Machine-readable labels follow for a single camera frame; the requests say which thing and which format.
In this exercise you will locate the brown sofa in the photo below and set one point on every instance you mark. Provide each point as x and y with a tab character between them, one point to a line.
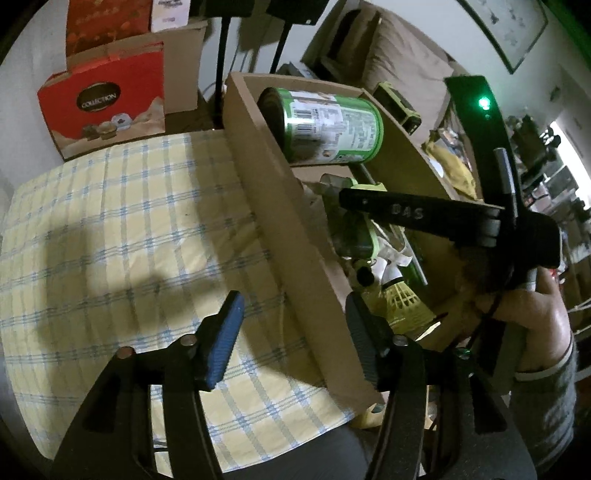
351	46

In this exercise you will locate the yellow shuttlecock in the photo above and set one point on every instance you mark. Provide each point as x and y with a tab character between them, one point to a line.
369	417
406	307

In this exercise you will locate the large brown cardboard carton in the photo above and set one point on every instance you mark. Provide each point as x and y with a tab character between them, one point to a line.
182	69

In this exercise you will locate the green plastic tool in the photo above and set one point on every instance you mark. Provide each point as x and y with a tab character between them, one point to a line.
355	240

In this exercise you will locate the green portable radio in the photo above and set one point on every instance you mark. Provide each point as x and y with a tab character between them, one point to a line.
399	108

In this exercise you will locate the brown sofa cushion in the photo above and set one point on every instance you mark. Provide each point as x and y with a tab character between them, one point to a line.
406	55

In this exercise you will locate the cardboard box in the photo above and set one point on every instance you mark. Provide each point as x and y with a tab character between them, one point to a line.
286	221

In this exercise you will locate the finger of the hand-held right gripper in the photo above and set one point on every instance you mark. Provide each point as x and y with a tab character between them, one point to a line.
415	214

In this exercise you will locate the person's right hand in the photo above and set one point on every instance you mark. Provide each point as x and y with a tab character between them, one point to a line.
545	323

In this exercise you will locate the pink printed box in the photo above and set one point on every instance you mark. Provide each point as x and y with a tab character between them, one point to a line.
171	14

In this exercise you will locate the yellow checked tablecloth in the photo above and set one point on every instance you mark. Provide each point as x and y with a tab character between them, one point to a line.
115	230

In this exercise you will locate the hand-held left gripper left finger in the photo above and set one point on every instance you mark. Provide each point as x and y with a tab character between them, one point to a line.
226	341

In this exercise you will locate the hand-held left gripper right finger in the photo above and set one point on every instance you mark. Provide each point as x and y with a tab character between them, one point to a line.
364	344

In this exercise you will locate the white cloth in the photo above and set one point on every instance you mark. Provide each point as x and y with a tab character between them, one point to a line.
392	254

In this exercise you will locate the black speaker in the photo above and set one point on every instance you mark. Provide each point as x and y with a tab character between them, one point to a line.
298	9
217	7

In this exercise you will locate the yellow bag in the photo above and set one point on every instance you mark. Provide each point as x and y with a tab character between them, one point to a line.
455	173

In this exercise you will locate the red chocolate collection box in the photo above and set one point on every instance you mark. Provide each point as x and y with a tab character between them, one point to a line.
115	74

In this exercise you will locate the black speaker stand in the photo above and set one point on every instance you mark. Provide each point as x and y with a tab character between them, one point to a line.
222	69
281	46

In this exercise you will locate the green snack can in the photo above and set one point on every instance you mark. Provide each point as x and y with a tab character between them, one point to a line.
332	124

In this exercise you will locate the framed wall picture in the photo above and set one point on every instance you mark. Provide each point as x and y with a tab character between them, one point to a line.
508	27

